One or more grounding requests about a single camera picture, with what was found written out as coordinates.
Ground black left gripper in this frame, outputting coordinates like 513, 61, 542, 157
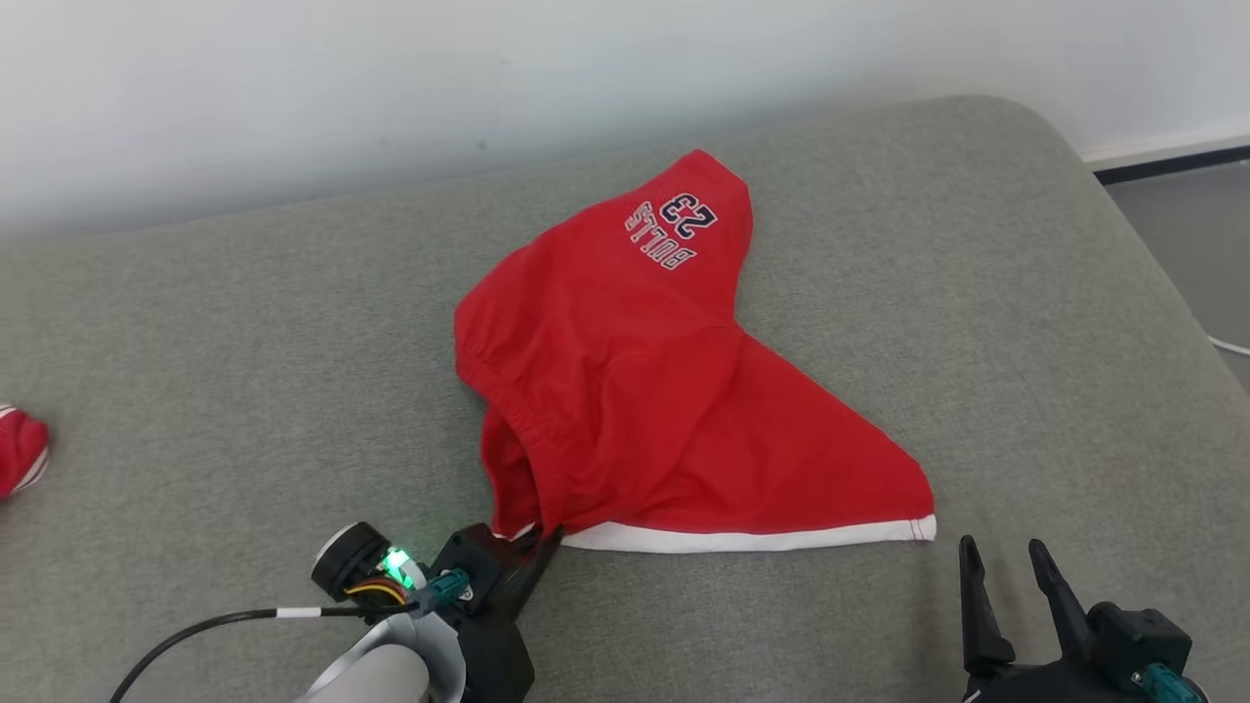
311, 521, 565, 703

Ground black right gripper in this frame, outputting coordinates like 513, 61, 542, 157
958, 534, 1208, 703

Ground red Bulls 23 shorts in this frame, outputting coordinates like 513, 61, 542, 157
453, 148, 938, 556

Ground red white Bulls jersey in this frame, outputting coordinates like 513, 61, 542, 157
0, 404, 51, 500

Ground teal plug left gripper cable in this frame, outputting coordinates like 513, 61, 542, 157
408, 570, 476, 618

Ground teal plug gripper cable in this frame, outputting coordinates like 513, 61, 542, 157
408, 570, 476, 618
1141, 662, 1210, 703

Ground teal plug right gripper cable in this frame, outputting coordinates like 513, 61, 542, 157
1141, 662, 1210, 703

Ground white wall baseboard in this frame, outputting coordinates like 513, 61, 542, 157
1078, 125, 1250, 186

